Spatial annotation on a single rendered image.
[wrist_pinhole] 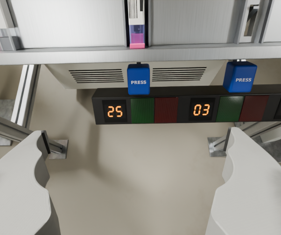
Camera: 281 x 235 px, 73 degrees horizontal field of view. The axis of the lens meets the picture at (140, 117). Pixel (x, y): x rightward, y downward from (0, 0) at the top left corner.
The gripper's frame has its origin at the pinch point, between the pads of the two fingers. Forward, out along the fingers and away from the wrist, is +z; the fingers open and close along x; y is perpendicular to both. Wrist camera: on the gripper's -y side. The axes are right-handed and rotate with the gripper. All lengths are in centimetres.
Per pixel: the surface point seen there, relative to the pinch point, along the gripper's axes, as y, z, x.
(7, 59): -2.9, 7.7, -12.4
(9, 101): 31, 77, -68
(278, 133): 37, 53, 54
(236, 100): 3.3, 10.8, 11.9
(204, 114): 5.2, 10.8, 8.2
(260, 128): 22, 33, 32
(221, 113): 4.9, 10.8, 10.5
